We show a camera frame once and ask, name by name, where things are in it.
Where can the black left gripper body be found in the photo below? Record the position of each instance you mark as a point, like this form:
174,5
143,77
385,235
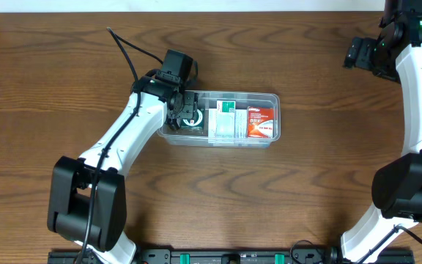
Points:
188,105

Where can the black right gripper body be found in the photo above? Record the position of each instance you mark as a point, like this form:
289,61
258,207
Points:
354,53

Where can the green Zam-Buk box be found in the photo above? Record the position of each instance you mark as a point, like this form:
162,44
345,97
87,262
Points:
196,122

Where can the white green medicine box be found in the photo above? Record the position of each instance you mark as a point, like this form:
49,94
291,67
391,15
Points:
225,119

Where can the blue white medicine box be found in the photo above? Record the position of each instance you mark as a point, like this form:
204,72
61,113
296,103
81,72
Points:
241,116

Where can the orange red medicine box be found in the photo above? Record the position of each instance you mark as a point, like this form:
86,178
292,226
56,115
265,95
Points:
260,122

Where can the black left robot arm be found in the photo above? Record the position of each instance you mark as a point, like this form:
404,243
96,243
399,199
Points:
87,202

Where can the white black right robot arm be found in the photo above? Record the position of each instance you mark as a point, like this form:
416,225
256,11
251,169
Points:
396,191

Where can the clear plastic container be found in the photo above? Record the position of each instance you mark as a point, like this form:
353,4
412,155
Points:
208,100

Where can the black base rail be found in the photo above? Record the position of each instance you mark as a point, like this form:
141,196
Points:
300,254

